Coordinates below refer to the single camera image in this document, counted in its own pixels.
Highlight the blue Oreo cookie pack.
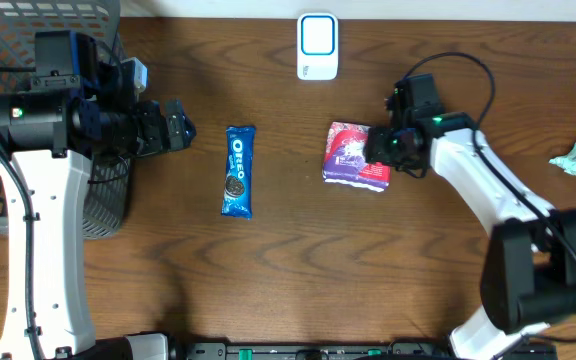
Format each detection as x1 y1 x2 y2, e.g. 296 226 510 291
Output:
221 126 256 219

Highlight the grey plastic mesh basket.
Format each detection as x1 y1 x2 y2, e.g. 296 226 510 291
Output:
0 0 130 239

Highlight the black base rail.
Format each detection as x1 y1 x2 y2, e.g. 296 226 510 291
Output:
167 341 559 360

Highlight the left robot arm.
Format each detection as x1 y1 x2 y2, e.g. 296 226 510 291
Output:
0 31 196 359

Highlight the white barcode scanner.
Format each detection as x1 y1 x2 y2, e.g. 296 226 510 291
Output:
296 13 339 81

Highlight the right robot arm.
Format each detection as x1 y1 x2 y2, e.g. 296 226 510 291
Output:
364 74 576 359

